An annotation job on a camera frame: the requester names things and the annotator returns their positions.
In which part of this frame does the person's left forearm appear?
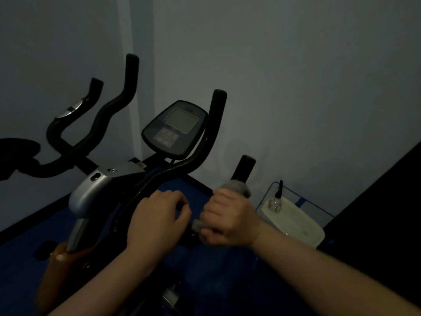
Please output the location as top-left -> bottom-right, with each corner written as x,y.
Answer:
46,248 -> 165,316

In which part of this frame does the dark cabinet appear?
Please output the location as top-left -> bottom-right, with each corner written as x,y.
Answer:
316,141 -> 421,308

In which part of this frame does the white power strip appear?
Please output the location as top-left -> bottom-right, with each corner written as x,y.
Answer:
261,196 -> 326,249

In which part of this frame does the person's right hand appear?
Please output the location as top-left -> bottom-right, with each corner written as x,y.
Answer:
199,189 -> 264,249

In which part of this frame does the person's right forearm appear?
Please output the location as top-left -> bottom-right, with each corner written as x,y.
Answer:
252,224 -> 421,316

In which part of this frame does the silver bike stem cover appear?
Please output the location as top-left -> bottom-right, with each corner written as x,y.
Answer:
68,160 -> 148,219

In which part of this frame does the black exercise bike handlebar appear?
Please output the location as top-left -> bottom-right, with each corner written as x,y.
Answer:
0,53 -> 257,247

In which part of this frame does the orange exercise bike frame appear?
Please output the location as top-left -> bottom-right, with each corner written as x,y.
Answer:
34,242 -> 109,316

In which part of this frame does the person's left hand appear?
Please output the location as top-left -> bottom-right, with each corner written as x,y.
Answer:
126,190 -> 192,268

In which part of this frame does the grey cleaning cloth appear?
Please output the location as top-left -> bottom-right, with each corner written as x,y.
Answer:
192,180 -> 252,233

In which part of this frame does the black bike console display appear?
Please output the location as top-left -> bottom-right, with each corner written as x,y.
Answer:
141,100 -> 209,160

